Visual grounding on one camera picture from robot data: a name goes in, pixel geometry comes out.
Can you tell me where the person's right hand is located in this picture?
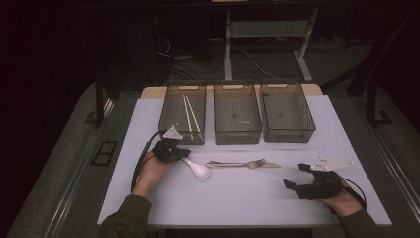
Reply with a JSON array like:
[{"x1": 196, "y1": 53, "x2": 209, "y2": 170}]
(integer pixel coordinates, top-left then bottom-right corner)
[{"x1": 316, "y1": 179, "x2": 364, "y2": 218}]

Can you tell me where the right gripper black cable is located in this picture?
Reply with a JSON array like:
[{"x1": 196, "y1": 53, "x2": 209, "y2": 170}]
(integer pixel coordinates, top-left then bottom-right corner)
[{"x1": 341, "y1": 184, "x2": 368, "y2": 211}]

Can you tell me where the white ceramic spoon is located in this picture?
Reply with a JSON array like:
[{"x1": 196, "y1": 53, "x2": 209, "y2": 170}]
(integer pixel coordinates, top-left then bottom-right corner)
[{"x1": 180, "y1": 157, "x2": 211, "y2": 180}]

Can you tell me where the tangle of dark floor cables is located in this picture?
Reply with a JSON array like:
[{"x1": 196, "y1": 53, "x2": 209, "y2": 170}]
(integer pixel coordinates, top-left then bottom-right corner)
[{"x1": 153, "y1": 16, "x2": 229, "y2": 82}]

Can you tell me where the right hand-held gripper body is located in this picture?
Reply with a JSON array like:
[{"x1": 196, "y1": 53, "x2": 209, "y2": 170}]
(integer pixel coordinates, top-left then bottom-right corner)
[{"x1": 294, "y1": 155, "x2": 356, "y2": 201}]

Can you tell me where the white floor cable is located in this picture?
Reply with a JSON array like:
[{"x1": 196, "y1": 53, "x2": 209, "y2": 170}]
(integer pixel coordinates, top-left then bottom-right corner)
[{"x1": 240, "y1": 49, "x2": 281, "y2": 81}]

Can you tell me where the person's left hand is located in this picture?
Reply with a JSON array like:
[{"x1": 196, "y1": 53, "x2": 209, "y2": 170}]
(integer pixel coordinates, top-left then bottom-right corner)
[{"x1": 132, "y1": 150, "x2": 174, "y2": 199}]

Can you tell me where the black metal stand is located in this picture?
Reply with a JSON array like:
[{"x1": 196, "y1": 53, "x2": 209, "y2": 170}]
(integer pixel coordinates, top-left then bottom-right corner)
[
  {"x1": 366, "y1": 78, "x2": 394, "y2": 129},
  {"x1": 94, "y1": 72, "x2": 115, "y2": 130}
]

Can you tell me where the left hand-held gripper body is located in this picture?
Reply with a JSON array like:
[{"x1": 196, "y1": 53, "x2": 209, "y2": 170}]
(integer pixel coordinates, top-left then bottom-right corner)
[{"x1": 152, "y1": 124, "x2": 192, "y2": 164}]

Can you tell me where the white metal desk frame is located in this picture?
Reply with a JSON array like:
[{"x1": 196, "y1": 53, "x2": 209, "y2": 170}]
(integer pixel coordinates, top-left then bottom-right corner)
[{"x1": 223, "y1": 8, "x2": 320, "y2": 83}]

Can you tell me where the brown translucent plastic basket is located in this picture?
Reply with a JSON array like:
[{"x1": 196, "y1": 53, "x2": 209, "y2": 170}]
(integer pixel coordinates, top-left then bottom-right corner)
[
  {"x1": 260, "y1": 81, "x2": 317, "y2": 144},
  {"x1": 213, "y1": 82, "x2": 263, "y2": 146},
  {"x1": 157, "y1": 83, "x2": 207, "y2": 146}
]

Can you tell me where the white table mat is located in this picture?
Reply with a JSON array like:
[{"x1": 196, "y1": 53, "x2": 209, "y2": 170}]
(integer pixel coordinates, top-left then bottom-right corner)
[{"x1": 97, "y1": 94, "x2": 393, "y2": 228}]

